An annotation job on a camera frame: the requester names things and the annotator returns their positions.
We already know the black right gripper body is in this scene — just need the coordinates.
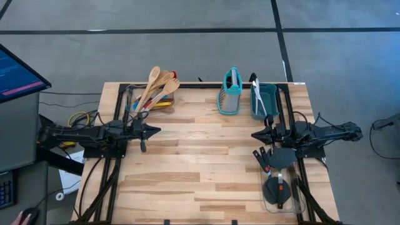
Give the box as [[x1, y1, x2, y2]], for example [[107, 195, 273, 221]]
[[274, 123, 287, 143]]

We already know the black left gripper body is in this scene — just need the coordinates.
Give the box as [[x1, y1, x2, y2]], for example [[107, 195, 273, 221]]
[[130, 120, 143, 140]]

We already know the black spatula round head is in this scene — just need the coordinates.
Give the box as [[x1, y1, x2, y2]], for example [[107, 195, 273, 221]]
[[266, 146, 298, 210]]

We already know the slotted wooden spoon burnt logo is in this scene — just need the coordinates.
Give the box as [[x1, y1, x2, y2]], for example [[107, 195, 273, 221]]
[[141, 77, 181, 113]]

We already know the light wooden fork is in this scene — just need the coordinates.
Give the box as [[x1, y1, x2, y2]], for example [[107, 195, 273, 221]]
[[146, 71, 175, 101]]

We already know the slotted wooden spoon white label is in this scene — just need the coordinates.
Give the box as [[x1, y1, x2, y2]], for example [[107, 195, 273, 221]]
[[134, 66, 161, 113]]

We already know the black spatula fan-shaped head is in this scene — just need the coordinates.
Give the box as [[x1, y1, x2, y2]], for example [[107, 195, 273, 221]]
[[261, 146, 291, 204]]

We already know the red silicone spoon steel shaft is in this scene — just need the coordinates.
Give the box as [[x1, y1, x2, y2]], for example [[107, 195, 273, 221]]
[[143, 70, 178, 109]]

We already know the teal plastic bin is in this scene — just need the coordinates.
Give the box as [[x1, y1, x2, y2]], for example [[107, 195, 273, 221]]
[[249, 82, 280, 121]]

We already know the small clear plastic bin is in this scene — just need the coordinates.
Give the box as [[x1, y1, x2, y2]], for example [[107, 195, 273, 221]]
[[124, 82, 175, 116]]

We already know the steel box grater teal trim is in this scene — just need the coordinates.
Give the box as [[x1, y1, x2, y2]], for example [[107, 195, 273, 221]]
[[216, 67, 243, 116]]

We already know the large clear plastic bin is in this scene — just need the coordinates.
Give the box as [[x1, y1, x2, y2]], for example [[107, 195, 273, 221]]
[[258, 151, 304, 214]]

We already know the black stand leg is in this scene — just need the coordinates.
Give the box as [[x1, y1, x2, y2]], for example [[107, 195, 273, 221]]
[[36, 146, 85, 176]]

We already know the white paper sheet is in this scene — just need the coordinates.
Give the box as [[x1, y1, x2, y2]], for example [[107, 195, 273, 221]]
[[58, 150, 87, 195]]

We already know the grey equipment corner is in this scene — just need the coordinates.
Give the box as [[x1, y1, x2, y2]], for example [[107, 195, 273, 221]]
[[373, 112, 400, 131]]

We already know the computer monitor blue screen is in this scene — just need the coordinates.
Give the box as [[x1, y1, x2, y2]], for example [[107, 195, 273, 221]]
[[0, 43, 53, 104]]

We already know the black computer mouse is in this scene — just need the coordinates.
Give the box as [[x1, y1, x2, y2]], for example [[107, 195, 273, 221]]
[[15, 206, 40, 225]]

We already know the black keyboard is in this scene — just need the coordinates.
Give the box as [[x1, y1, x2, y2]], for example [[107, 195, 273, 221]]
[[0, 171, 18, 211]]

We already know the person's hand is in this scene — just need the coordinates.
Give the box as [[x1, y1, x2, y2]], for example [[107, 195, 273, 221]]
[[10, 211, 33, 225]]

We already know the black aluminium rig frame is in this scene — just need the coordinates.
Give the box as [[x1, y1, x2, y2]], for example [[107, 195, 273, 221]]
[[70, 79, 344, 225]]

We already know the yellow cable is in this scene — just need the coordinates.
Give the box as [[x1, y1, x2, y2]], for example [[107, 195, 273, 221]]
[[61, 111, 91, 149]]

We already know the black floor cable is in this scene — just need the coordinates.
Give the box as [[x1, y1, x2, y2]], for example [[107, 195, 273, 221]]
[[369, 120, 400, 160]]

